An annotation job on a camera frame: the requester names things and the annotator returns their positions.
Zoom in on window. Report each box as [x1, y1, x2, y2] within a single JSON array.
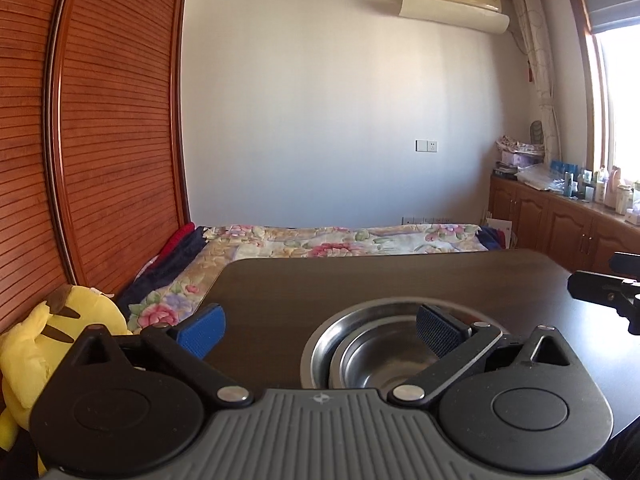
[[565, 0, 640, 181]]

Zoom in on white paper bag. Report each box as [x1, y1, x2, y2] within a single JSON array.
[[482, 215, 513, 248]]

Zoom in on floral bedspread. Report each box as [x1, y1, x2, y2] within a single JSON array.
[[127, 222, 491, 333]]

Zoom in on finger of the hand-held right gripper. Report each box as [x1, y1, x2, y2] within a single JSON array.
[[610, 252, 640, 276], [567, 270, 640, 336]]

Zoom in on medium steel bowl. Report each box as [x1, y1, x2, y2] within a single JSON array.
[[327, 316, 481, 390]]

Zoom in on navy folded cloth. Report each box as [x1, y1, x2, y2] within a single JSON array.
[[477, 226, 508, 251]]

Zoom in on wooden slatted wardrobe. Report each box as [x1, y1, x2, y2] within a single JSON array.
[[0, 0, 193, 336]]

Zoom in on row of toiletry bottles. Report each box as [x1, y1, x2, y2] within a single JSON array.
[[550, 160, 640, 226]]

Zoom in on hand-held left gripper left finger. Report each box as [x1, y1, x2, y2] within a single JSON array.
[[62, 304, 255, 407]]

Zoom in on clear plastic bag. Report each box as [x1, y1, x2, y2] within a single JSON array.
[[517, 162, 566, 192]]

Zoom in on large steel bowl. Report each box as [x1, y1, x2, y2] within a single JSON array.
[[301, 297, 512, 390]]

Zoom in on white air conditioner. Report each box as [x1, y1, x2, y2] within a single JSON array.
[[399, 0, 511, 36]]

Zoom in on yellow plush toy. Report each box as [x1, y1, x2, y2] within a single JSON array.
[[0, 284, 133, 453]]

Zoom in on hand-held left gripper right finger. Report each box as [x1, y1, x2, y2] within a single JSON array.
[[389, 304, 571, 408]]

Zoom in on wooden cabinet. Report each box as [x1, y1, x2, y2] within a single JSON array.
[[489, 172, 640, 276]]

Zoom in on navy and red clothes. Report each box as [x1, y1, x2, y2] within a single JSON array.
[[116, 222, 211, 311]]

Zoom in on patterned white curtain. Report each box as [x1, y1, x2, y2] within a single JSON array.
[[510, 0, 563, 161]]

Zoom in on pile of cloths and boxes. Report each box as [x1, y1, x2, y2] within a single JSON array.
[[495, 135, 543, 178]]

